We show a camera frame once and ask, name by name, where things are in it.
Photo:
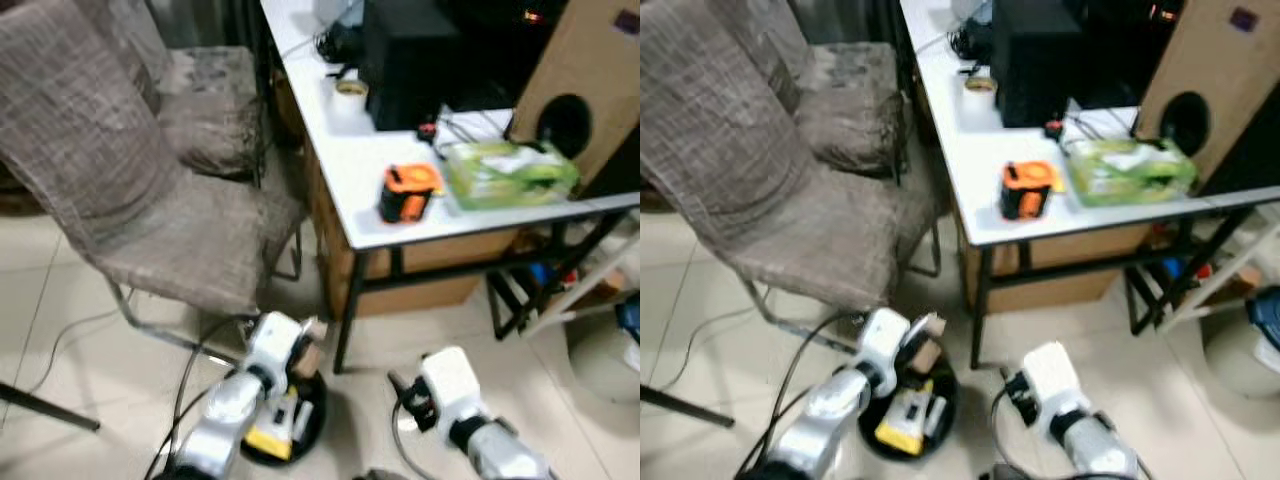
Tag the grey patterned dining chair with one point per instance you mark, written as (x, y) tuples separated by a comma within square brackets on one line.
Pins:
[(760, 170), (210, 110), (150, 180), (850, 105)]

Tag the white bucket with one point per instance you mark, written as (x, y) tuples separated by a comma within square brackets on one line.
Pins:
[(1240, 365), (600, 360)]

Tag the black desk frame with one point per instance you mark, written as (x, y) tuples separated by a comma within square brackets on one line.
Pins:
[(978, 320), (345, 320)]

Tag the orange black tool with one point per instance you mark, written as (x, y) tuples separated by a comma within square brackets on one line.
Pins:
[(1030, 190), (408, 195)]

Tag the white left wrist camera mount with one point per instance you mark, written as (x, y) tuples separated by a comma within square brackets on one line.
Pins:
[(882, 340), (272, 345)]

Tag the tape roll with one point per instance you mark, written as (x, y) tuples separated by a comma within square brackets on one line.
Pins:
[(351, 92), (980, 89)]

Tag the black rubbish bin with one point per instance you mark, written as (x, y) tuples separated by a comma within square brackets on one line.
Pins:
[(945, 405), (312, 410)]

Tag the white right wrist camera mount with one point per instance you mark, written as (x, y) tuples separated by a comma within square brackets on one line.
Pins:
[(1052, 378), (450, 380)]

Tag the green tissue pack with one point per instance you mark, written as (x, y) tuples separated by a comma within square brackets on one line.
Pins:
[(510, 175), (1130, 172)]

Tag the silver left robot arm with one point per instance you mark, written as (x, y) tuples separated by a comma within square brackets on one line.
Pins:
[(220, 420), (830, 415)]

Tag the brown cardboard box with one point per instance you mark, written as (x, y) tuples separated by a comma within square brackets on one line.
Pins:
[(1070, 255), (440, 262)]

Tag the brown speaker box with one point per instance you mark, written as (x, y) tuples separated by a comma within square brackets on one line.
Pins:
[(1230, 65), (600, 70)]

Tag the black table leg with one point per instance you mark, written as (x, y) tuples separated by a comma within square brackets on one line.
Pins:
[(50, 406), (690, 407)]

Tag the black box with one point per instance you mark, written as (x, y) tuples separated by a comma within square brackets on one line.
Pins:
[(430, 60), (1050, 55)]

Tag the blue object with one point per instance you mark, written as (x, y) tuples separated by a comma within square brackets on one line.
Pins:
[(1265, 318), (630, 320)]

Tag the white metal rack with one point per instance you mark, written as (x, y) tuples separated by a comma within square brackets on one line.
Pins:
[(1212, 285), (580, 290)]

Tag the small red object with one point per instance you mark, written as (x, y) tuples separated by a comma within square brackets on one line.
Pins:
[(1054, 129), (428, 131)]

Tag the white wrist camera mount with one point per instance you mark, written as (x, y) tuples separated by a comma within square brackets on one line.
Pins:
[(450, 380), (272, 345), (882, 340), (1052, 378)]

